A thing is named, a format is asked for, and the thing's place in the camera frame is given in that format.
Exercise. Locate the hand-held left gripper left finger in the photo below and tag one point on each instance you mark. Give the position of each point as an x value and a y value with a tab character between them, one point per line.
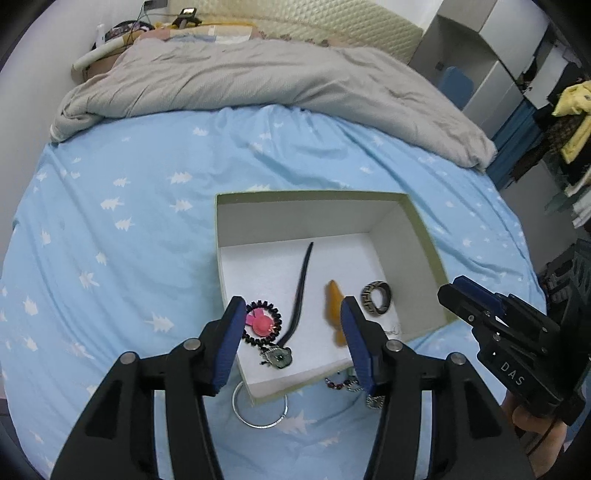
228	350

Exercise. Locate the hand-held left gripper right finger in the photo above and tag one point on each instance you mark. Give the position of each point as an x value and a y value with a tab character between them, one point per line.
358	350

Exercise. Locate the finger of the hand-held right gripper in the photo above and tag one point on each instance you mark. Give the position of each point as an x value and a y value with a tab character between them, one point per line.
466	309
480	295

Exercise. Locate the pink hair clip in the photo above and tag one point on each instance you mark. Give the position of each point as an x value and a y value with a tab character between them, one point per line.
258	322

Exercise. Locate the orange hair clip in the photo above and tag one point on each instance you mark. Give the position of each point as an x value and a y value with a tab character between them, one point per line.
333	304

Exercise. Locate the black patterned bangle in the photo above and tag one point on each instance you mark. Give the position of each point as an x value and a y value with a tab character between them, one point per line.
383	297

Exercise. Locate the black headband with charm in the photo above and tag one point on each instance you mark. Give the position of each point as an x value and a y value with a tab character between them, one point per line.
301	290

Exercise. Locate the pale green cardboard box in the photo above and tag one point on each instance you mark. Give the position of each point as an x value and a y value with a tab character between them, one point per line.
277	221

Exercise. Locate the person's right hand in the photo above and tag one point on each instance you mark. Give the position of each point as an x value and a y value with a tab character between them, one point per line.
531	434

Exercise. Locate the silver bangle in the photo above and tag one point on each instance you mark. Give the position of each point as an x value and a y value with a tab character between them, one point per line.
240	413

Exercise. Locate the light blue printed bed sheet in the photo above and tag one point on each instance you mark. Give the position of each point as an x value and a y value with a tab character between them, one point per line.
115	254

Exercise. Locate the blue hanging cloth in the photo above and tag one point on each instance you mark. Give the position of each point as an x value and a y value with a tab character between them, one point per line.
512	138

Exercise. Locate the brown patterned garment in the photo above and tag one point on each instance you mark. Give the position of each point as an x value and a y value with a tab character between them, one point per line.
549	143

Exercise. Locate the blue chair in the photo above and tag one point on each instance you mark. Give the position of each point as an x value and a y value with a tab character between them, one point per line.
455	87

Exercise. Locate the white wardrobe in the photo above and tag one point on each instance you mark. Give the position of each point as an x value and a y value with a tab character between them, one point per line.
494	37

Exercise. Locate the grey blanket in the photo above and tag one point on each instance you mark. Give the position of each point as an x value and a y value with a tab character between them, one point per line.
231	74

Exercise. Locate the brown nightstand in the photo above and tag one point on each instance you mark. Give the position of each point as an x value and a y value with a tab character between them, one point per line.
104	67

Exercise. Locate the cream quilted headboard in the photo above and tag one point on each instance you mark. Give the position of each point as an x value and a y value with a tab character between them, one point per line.
323	21

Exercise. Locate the pink pillow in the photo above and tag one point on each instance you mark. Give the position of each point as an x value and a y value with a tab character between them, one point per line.
207	34

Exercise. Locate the white cardboard tube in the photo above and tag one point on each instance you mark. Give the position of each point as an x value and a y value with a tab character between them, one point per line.
99	53

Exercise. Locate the phone on black stand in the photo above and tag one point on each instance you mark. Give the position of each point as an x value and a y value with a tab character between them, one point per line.
186	16

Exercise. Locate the white bottle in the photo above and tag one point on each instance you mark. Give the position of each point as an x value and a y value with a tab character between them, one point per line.
99	34

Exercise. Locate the wall outlet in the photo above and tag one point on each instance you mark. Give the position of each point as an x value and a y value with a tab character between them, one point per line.
154	4

